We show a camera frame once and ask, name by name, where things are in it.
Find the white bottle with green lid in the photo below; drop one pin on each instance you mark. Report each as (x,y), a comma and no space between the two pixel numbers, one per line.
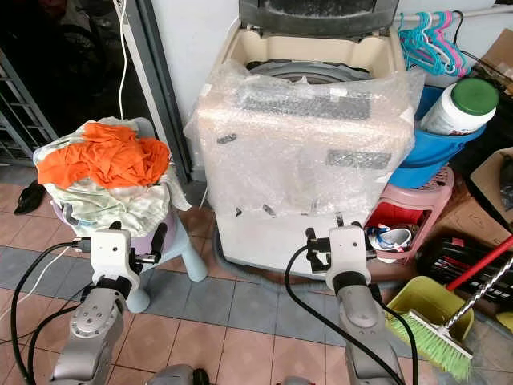
(449,112)

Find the grey metal gate grille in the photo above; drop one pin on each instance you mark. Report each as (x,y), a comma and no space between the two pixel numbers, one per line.
(16,112)

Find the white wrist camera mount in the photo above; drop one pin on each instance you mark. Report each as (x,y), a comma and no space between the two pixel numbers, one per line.
(349,250)
(114,257)

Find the white top-load washing machine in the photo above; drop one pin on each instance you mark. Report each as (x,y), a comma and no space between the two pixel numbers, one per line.
(288,245)

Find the white cup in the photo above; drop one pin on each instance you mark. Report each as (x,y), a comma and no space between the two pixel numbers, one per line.
(397,239)

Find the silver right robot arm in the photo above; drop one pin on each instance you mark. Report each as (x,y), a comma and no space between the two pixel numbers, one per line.
(365,321)

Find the light blue plastic chair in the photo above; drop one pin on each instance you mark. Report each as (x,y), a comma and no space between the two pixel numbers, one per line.
(194,265)

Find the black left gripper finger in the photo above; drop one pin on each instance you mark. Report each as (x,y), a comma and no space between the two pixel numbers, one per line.
(160,243)

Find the pink plastic clothes hanger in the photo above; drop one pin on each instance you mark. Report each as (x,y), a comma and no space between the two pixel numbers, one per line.
(454,44)

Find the grey door frame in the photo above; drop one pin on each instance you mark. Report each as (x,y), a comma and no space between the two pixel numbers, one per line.
(160,80)

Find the teal plastic clothes hanger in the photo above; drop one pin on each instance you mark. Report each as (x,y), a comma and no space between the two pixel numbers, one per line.
(435,52)
(417,44)

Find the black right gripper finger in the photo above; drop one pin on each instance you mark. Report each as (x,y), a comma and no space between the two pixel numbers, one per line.
(314,250)

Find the blue plastic basin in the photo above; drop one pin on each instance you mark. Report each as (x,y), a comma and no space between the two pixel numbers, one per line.
(425,156)

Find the large brown cardboard box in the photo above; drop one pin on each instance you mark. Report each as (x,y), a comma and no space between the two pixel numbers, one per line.
(485,172)

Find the black crate with red trim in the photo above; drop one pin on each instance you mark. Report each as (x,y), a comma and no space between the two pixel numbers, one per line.
(461,261)

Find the orange garment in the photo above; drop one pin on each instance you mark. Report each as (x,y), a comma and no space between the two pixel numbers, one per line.
(104,156)

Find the white clothes rail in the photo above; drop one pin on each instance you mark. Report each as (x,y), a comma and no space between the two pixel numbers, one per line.
(489,12)

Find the pink plastic stool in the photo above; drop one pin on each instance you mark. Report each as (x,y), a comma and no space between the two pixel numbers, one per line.
(417,196)

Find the small brown cardboard box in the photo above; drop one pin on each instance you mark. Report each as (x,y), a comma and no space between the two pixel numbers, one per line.
(497,60)

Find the black slipper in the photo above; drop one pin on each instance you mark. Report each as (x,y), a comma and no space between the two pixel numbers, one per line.
(30,196)

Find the clear bubble wrap sheet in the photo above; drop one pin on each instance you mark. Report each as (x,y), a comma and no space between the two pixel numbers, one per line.
(296,160)

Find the pale green white cloth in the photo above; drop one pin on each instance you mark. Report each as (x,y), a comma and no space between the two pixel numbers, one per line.
(104,210)

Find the dark grey washer lid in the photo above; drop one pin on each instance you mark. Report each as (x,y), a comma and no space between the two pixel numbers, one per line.
(321,12)

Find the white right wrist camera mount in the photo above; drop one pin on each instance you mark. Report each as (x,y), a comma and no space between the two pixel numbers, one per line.
(349,250)

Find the grey left robot leg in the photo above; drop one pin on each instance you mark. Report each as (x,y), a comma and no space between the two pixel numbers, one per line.
(180,375)

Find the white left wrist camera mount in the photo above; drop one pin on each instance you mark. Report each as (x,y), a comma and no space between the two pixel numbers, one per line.
(114,257)

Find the red plastic container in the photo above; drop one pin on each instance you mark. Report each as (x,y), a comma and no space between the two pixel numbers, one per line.
(389,215)

